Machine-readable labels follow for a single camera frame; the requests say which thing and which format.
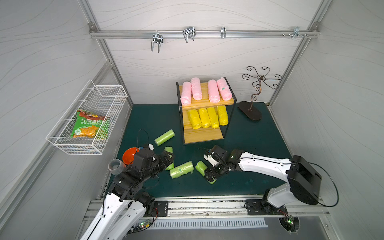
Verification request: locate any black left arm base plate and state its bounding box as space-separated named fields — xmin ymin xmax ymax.
xmin=145 ymin=201 xmax=169 ymax=218

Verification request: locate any metal hook right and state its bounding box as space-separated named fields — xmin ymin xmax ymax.
xmin=282 ymin=27 xmax=309 ymax=39

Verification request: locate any green snack bag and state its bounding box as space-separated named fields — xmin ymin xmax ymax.
xmin=71 ymin=109 xmax=110 ymax=140

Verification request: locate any pink trash bag roll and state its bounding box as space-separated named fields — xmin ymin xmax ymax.
xmin=208 ymin=80 xmax=221 ymax=104
xmin=191 ymin=78 xmax=203 ymax=101
xmin=180 ymin=82 xmax=192 ymax=106
xmin=217 ymin=77 xmax=233 ymax=101

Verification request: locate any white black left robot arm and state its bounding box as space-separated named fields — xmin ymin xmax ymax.
xmin=81 ymin=148 xmax=175 ymax=240

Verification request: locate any orange plastic bowl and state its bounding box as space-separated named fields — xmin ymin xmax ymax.
xmin=123 ymin=147 xmax=140 ymax=165

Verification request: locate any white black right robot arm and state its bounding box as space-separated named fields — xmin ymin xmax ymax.
xmin=202 ymin=145 xmax=322 ymax=212

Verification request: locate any green trash bag roll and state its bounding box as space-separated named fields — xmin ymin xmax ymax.
xmin=169 ymin=161 xmax=194 ymax=179
xmin=165 ymin=147 xmax=174 ymax=171
xmin=155 ymin=130 xmax=175 ymax=146
xmin=195 ymin=161 xmax=214 ymax=185

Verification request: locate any metal double hook middle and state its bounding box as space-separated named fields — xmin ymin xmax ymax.
xmin=182 ymin=27 xmax=197 ymax=43

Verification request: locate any yellow trash bag roll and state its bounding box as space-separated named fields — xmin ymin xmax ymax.
xmin=207 ymin=107 xmax=220 ymax=129
xmin=217 ymin=106 xmax=229 ymax=126
xmin=187 ymin=110 xmax=202 ymax=130
xmin=199 ymin=108 xmax=211 ymax=129

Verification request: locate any small metal hook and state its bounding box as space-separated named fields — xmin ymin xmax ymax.
xmin=221 ymin=27 xmax=227 ymax=39

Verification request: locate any black metal jewelry stand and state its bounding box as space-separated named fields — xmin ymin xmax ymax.
xmin=238 ymin=66 xmax=283 ymax=122

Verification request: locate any metal double hook left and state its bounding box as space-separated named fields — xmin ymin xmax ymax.
xmin=151 ymin=33 xmax=164 ymax=53

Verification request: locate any metal double hook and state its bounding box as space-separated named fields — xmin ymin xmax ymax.
xmin=182 ymin=27 xmax=197 ymax=43
xmin=151 ymin=33 xmax=164 ymax=53

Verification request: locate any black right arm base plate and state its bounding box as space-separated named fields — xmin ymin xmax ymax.
xmin=244 ymin=198 xmax=288 ymax=216

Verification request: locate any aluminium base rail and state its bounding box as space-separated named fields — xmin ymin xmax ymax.
xmin=83 ymin=194 xmax=331 ymax=222

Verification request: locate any white vent strip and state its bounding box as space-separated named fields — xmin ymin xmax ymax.
xmin=149 ymin=218 xmax=269 ymax=230

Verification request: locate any white wire basket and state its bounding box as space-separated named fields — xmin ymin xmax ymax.
xmin=46 ymin=80 xmax=128 ymax=155

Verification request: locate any aluminium top rail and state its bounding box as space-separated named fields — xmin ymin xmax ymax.
xmin=90 ymin=27 xmax=321 ymax=40

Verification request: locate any three-tier wooden shelf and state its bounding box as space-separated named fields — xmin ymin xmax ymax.
xmin=176 ymin=77 xmax=237 ymax=145

